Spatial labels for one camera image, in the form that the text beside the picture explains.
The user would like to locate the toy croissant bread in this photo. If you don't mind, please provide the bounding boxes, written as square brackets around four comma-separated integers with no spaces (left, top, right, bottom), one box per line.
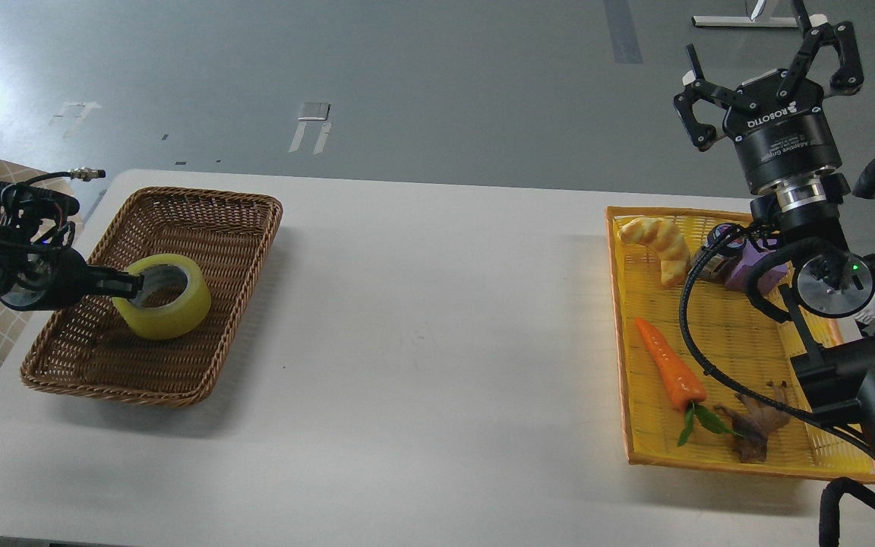
[618,216,692,288]

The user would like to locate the yellow tape roll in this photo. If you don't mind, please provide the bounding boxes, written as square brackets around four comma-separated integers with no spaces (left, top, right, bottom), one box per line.
[112,253,212,340]

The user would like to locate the yellow plastic tray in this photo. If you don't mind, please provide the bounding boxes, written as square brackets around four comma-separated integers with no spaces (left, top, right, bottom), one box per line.
[605,207,875,484]

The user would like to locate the brown ginger root toy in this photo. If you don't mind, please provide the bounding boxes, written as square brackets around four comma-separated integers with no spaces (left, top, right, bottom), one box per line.
[712,394,791,464]

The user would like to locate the orange toy carrot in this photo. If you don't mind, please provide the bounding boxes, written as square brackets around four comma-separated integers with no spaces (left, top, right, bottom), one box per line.
[634,318,740,447]

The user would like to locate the small dark lid jar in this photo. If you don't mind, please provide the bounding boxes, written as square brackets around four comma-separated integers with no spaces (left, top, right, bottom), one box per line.
[697,223,747,281]

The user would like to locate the purple block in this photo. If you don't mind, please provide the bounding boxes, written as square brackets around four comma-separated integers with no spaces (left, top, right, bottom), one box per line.
[722,242,789,296]

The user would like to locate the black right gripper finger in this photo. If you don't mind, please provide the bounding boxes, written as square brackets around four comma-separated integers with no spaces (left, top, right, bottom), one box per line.
[673,44,757,153]
[779,0,865,98]

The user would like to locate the brown wicker basket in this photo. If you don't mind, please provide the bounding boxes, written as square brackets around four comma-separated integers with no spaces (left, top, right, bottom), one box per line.
[20,187,283,408]

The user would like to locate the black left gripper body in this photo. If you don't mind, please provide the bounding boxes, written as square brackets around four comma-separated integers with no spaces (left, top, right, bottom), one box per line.
[0,249,94,311]

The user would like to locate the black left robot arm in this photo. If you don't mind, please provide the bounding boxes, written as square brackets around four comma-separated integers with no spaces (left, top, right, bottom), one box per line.
[0,169,144,311]

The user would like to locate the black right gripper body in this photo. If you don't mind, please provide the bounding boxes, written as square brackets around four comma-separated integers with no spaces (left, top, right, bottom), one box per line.
[722,77,842,196]

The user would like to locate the white metal stand base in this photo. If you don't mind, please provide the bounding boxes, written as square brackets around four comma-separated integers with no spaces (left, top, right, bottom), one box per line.
[690,1,798,29]

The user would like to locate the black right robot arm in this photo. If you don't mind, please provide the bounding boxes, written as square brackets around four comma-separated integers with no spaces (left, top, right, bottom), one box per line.
[674,1,875,546]

